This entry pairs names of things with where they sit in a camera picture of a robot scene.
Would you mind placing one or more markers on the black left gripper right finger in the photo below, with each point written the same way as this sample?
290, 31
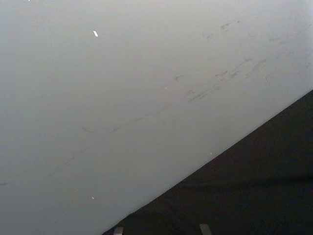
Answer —
205, 230

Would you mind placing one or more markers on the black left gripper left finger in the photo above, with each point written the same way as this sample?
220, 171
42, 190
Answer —
119, 231

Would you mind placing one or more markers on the black table cloth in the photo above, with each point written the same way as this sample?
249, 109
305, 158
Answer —
244, 186

